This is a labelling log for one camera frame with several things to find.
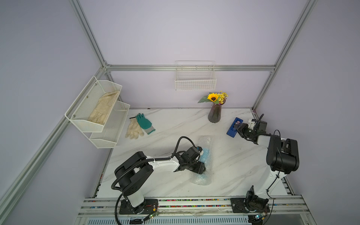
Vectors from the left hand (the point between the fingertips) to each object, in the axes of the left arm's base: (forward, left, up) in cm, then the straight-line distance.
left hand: (201, 169), depth 85 cm
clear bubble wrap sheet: (+14, -3, +7) cm, 17 cm away
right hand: (+29, -27, +4) cm, 40 cm away
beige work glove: (+32, +49, -2) cm, 59 cm away
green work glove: (+38, +42, -2) cm, 57 cm away
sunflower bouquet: (+40, -11, +23) cm, 47 cm away
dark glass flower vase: (+40, -13, +7) cm, 43 cm away
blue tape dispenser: (+27, -25, +5) cm, 36 cm away
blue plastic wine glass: (+4, -2, +5) cm, 7 cm away
